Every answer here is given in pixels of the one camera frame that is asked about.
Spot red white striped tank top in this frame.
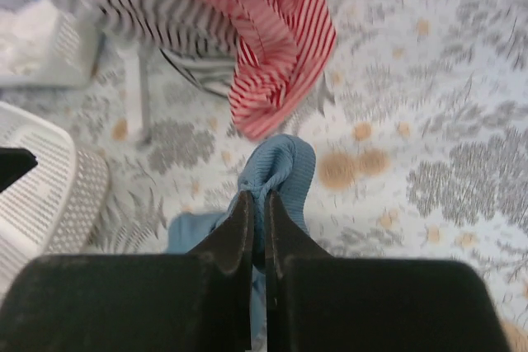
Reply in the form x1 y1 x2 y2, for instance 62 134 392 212
201 0 337 140

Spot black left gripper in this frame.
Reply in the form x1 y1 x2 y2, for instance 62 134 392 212
0 147 37 192

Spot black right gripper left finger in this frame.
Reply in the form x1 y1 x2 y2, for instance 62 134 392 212
1 193 254 351

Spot white rectangular laundry basket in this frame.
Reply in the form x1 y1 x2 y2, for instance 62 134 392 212
1 0 101 89

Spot white round laundry basket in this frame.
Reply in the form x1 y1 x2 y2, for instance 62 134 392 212
1 102 110 293

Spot blue tank top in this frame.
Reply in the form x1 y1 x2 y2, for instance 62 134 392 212
166 134 316 340

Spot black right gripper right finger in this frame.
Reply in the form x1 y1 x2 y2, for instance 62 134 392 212
264 192 509 352

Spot white metal clothes rack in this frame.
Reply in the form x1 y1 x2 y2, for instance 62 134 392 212
106 33 153 147

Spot black white striped tank top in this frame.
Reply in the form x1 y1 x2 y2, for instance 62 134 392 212
39 0 248 100

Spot white crumpled cloth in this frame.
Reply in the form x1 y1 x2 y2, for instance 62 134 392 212
1 0 59 76

